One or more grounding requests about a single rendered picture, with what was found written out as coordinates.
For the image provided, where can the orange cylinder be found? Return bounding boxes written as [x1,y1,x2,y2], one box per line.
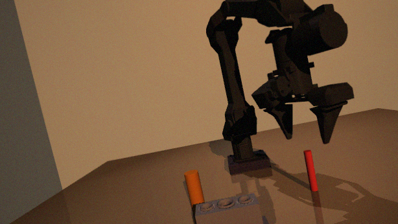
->
[184,170,205,212]

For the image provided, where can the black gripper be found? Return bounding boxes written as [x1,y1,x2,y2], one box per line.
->
[263,57,355,144]

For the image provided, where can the red peg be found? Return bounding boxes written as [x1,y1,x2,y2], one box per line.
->
[303,150,318,192]

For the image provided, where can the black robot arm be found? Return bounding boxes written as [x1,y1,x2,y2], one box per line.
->
[206,0,347,162]

